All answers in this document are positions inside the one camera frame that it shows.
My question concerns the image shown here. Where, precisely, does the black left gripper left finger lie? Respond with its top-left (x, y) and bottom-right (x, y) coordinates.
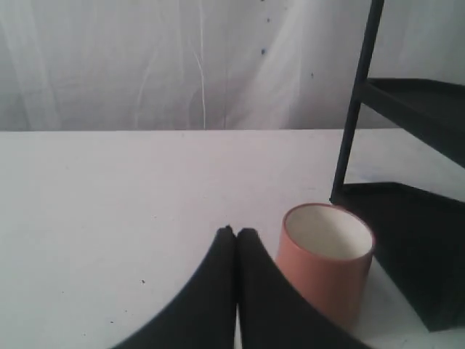
top-left (116, 225), bottom-right (237, 348)

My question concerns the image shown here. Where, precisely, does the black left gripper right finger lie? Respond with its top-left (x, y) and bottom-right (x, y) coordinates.
top-left (236, 228), bottom-right (368, 349)

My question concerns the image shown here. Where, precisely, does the terracotta ceramic mug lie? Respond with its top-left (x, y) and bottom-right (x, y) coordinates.
top-left (275, 203), bottom-right (376, 330)

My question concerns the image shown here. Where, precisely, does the black metal shelf rack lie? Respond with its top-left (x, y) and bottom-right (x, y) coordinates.
top-left (328, 0), bottom-right (465, 334)

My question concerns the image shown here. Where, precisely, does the white backdrop curtain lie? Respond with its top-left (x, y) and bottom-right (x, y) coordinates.
top-left (0, 0), bottom-right (465, 132)

